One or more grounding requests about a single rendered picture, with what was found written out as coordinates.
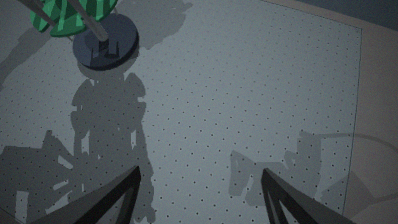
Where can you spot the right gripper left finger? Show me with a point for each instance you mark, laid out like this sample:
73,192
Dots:
91,207

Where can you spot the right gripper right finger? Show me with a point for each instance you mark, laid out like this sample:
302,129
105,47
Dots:
302,207

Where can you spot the grey perforated base plate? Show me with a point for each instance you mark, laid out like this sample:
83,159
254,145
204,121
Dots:
216,91

